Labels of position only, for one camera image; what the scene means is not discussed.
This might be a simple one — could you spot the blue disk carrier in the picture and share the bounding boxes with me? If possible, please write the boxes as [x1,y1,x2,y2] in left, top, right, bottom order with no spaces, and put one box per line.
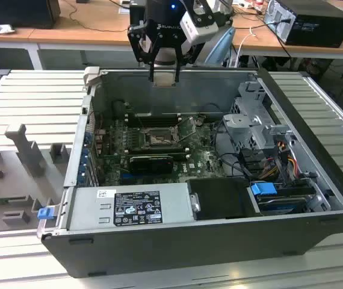
[249,182,277,198]

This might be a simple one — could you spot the pale blue curved object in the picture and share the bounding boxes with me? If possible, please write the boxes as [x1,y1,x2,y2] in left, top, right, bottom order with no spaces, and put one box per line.
[203,28,236,67]

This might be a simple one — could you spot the silver power supply unit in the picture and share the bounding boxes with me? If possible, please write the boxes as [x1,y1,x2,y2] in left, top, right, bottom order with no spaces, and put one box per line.
[55,182,196,234]

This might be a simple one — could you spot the black desktop PC tower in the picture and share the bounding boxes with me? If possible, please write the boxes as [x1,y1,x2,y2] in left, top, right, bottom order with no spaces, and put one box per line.
[263,0,343,49]

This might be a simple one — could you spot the green motherboard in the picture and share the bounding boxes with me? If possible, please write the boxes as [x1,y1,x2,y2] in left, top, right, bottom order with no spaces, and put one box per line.
[94,116,235,186]

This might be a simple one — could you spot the white cable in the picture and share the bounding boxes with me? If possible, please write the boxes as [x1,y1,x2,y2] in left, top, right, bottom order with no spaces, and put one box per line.
[234,26,258,67]

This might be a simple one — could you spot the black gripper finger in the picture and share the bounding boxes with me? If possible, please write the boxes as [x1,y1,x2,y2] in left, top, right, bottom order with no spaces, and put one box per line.
[173,38,197,84]
[127,20,156,84]

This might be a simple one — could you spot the CPU socket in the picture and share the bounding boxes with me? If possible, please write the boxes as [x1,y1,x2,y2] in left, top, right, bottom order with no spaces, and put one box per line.
[141,126,181,149]

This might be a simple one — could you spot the black open PC case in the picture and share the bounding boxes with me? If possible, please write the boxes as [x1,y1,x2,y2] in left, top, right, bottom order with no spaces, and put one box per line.
[40,66,343,278]

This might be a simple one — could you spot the grey case latch handle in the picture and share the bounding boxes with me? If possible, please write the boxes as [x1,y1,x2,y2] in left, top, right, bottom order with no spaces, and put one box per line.
[82,66,102,90]

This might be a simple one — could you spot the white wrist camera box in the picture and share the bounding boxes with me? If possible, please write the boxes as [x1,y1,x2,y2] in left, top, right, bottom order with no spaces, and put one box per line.
[179,0,220,46]

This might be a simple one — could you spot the wooden desk white frame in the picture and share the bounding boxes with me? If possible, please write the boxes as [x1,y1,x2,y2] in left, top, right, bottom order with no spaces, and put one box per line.
[0,0,343,72]

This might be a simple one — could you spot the blue plastic latch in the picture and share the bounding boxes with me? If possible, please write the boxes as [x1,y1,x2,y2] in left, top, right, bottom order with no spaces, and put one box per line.
[38,207,54,220]

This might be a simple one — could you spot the black wire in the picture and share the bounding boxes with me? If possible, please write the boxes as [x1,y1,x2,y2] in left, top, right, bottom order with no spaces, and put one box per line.
[212,120,250,181]

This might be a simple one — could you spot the grey parts rack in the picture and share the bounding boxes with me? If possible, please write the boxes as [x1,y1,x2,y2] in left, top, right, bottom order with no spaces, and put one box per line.
[0,123,73,234]

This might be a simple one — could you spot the silver square CPU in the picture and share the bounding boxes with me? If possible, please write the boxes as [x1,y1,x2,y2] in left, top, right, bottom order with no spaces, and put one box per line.
[153,73,176,88]

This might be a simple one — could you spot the black cylindrical board part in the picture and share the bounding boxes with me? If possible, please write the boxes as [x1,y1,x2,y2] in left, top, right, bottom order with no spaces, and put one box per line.
[112,101,126,117]

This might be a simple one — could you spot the black hard disk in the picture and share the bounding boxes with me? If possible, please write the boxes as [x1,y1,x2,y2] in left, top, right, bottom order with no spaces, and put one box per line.
[255,194,307,216]

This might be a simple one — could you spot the green RAM stick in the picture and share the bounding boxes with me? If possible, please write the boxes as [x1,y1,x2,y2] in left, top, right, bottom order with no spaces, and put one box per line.
[0,195,28,207]

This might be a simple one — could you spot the black graphics card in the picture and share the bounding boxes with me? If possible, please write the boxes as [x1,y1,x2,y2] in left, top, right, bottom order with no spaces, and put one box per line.
[128,155,175,175]

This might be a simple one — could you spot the large black box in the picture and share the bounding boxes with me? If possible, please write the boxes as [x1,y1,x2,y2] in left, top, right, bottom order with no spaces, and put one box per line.
[0,0,61,30]

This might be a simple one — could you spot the black plastic shroud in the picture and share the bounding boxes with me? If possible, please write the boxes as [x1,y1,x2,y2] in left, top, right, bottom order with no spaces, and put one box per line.
[186,177,261,222]

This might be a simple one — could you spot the small black upright box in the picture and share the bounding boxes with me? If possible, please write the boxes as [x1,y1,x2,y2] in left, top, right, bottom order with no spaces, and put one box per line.
[129,0,147,27]

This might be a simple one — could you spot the metal socket cover frame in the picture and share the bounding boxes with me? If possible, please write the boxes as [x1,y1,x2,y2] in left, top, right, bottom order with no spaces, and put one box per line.
[176,116,199,143]

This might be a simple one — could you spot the orange yellow red wires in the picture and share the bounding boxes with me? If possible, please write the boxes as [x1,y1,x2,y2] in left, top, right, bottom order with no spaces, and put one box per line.
[260,141,298,181]

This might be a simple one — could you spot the grey metal disk bay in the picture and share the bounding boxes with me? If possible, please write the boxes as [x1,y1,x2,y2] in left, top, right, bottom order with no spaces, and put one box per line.
[221,79,294,151]

